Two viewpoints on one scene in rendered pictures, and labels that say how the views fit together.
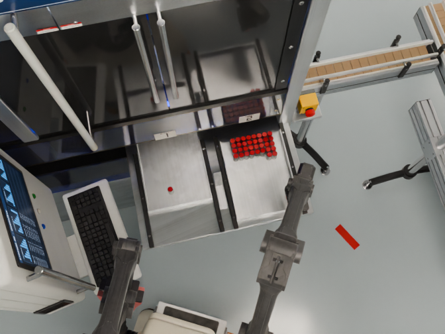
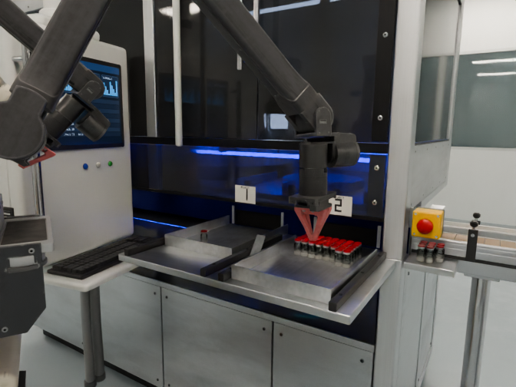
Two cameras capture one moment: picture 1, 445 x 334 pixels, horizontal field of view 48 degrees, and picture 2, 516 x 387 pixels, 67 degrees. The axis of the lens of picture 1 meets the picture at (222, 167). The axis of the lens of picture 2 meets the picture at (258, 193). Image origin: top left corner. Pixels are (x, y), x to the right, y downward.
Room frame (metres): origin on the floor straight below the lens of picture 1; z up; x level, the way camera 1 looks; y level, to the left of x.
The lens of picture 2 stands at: (-0.19, -0.74, 1.24)
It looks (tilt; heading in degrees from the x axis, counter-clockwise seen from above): 9 degrees down; 44
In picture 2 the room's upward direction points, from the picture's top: 1 degrees clockwise
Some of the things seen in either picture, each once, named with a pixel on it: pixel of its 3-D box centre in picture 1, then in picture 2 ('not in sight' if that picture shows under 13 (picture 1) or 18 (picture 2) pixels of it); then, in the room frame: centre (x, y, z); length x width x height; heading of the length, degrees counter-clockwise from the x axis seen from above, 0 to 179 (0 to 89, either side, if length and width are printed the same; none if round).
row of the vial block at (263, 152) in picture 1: (254, 154); (322, 251); (0.69, -0.13, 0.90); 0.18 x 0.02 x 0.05; 102
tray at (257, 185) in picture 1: (259, 173); (309, 262); (0.61, -0.15, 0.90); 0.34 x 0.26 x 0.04; 12
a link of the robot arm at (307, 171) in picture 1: (302, 178); (327, 138); (0.49, -0.27, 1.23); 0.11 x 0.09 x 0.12; 161
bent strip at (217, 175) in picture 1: (220, 190); (247, 250); (0.53, 0.01, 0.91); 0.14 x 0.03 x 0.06; 11
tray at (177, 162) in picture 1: (172, 166); (229, 233); (0.64, 0.21, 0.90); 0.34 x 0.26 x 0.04; 12
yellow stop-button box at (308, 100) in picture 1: (306, 101); (428, 223); (0.88, -0.35, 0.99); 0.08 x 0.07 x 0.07; 12
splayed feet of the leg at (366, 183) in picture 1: (406, 173); not in sight; (0.86, -1.07, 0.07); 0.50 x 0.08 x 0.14; 102
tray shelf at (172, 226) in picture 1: (216, 175); (262, 256); (0.61, 0.02, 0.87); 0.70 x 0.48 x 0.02; 102
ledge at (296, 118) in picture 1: (302, 105); (431, 262); (0.93, -0.35, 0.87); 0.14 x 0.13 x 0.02; 12
